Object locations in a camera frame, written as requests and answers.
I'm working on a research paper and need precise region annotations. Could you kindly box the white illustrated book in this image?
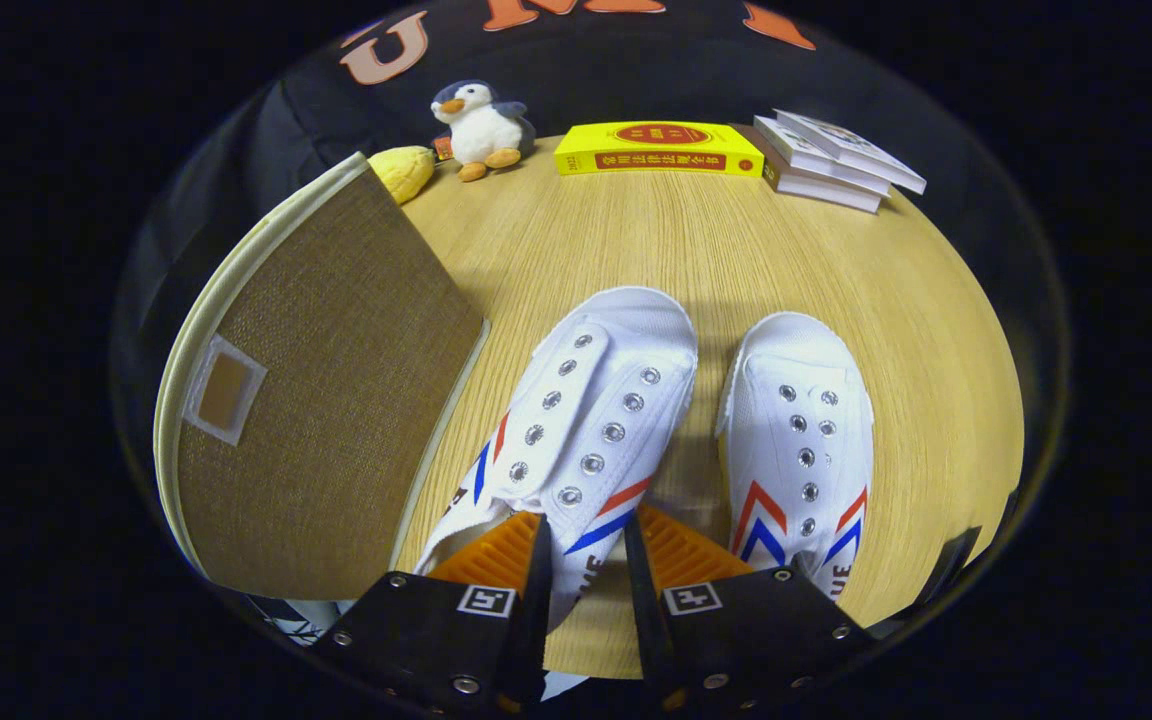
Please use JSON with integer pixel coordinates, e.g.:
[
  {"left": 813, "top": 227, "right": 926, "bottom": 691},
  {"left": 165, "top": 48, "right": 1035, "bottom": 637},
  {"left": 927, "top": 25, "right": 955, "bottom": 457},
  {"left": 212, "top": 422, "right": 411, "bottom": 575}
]
[
  {"left": 753, "top": 115, "right": 892, "bottom": 198},
  {"left": 774, "top": 108, "right": 928, "bottom": 196}
]

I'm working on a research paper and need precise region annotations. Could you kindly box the yellow round plush toy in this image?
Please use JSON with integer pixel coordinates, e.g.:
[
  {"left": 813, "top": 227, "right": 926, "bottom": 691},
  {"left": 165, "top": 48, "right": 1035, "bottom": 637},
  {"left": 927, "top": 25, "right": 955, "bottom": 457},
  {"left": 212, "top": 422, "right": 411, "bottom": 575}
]
[{"left": 368, "top": 146, "right": 436, "bottom": 206}]

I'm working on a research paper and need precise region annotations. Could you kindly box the white shoe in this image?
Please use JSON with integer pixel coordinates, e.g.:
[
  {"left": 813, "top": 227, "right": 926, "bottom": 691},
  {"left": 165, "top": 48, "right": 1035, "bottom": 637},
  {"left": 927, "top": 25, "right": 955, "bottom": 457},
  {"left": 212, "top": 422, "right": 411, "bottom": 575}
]
[
  {"left": 414, "top": 286, "right": 699, "bottom": 633},
  {"left": 714, "top": 311, "right": 875, "bottom": 601}
]

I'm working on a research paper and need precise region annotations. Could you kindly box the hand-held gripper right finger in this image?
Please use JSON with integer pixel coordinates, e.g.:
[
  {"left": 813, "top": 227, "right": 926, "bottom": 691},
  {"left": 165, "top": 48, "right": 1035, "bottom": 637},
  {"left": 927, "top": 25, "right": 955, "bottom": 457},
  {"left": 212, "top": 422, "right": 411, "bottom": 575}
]
[{"left": 622, "top": 503, "right": 877, "bottom": 713}]

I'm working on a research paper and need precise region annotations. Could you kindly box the black backdrop cloth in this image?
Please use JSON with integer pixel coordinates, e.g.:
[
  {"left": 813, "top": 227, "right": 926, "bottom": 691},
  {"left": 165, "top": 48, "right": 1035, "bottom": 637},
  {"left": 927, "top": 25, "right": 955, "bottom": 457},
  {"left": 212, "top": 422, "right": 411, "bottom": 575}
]
[{"left": 121, "top": 0, "right": 1057, "bottom": 331}]

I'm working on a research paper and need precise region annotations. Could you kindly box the penguin plush toy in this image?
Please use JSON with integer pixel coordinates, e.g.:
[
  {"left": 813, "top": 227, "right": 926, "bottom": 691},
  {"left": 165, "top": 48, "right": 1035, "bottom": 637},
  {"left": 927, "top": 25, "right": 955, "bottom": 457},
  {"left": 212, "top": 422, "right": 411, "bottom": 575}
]
[{"left": 430, "top": 80, "right": 537, "bottom": 183}]

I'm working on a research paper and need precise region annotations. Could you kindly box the beige fabric storage box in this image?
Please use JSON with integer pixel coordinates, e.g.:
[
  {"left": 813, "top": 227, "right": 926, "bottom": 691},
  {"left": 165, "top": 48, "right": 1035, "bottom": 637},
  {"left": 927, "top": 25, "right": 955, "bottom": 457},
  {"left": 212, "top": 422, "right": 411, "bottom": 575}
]
[{"left": 153, "top": 152, "right": 490, "bottom": 601}]

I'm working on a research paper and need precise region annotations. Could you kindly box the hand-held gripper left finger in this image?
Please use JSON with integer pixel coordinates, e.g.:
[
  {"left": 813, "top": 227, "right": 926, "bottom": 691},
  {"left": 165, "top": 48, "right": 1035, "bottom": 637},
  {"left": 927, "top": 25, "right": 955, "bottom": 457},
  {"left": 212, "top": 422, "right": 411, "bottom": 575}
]
[{"left": 311, "top": 512, "right": 555, "bottom": 720}]

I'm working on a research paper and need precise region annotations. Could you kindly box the yellow book red label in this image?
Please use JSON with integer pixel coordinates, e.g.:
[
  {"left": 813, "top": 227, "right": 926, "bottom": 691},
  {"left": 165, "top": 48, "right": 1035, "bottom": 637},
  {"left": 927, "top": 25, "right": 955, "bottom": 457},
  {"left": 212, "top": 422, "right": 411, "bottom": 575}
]
[{"left": 553, "top": 121, "right": 766, "bottom": 178}]

